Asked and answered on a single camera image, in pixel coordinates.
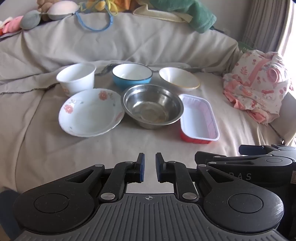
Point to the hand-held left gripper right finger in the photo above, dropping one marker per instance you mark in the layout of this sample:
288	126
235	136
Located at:
159	168

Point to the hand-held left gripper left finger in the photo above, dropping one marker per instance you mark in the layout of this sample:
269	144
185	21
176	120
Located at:
141	168

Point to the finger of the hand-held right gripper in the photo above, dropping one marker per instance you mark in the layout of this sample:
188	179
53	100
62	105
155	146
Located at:
215	158
259	149

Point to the blue enamel bowl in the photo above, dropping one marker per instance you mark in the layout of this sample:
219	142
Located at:
126	83

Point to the white bowl with yellow rim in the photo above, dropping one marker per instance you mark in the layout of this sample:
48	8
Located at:
178	77

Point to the white plastic bowl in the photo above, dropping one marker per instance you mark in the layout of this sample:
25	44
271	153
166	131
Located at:
76	78

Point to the red and white plastic tray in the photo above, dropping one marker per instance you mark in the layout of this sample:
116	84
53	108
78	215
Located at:
198	118

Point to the stainless steel bowl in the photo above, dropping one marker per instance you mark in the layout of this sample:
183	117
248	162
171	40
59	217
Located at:
150	104

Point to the pink floral cloth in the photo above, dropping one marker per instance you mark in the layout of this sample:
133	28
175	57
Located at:
256	81

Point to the white floral plate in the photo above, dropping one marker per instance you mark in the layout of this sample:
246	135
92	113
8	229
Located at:
90	113

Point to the green plastic item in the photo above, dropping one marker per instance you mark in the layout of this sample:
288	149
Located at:
244	47

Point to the beige bed sheet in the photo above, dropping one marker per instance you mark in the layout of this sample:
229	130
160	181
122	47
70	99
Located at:
34	139

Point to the grey curtain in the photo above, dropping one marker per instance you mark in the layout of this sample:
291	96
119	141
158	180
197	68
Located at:
266	23

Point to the dark blue cloth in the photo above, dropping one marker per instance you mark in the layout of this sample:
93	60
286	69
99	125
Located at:
8	208

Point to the blue band loop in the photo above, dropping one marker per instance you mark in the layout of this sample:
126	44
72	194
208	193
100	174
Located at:
97	30

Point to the green towel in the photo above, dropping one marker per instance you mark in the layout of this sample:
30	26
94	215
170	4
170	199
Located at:
196	14

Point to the cream cloth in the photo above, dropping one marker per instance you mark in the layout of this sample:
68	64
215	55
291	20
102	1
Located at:
157	15

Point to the orange and green plush toy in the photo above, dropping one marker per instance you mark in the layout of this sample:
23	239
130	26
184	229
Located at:
120	4

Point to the grey plush toy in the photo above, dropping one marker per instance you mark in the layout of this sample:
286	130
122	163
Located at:
30	19

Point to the brown plush toy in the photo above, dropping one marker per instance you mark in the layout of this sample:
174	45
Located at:
45	5

